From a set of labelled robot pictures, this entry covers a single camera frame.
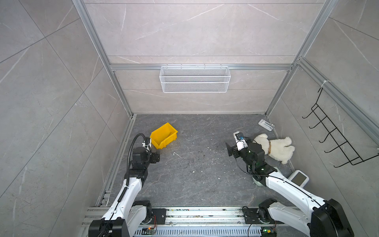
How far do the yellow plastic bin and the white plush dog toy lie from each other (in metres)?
0.57

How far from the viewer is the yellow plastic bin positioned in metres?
0.98

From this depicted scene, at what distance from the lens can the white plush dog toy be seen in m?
0.90
